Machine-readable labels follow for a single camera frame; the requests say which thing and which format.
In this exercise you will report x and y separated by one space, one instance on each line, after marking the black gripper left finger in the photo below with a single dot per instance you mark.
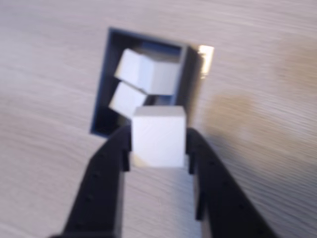
99 193

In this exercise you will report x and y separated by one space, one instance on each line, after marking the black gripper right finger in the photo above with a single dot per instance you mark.
223 198

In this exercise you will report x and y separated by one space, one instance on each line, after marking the white cube block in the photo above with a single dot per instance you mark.
158 136
161 77
126 100
128 67

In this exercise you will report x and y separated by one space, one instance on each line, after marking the black open box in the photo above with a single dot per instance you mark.
105 74

